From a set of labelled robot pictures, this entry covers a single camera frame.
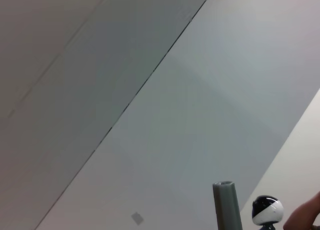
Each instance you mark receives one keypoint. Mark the grey marker pen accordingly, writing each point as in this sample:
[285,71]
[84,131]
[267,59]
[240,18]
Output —
[227,207]

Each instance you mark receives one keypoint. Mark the white black robot head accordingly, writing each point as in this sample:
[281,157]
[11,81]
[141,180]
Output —
[267,211]

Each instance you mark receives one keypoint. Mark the small grey wall sticker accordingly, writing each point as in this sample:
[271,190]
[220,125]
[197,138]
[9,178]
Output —
[137,218]

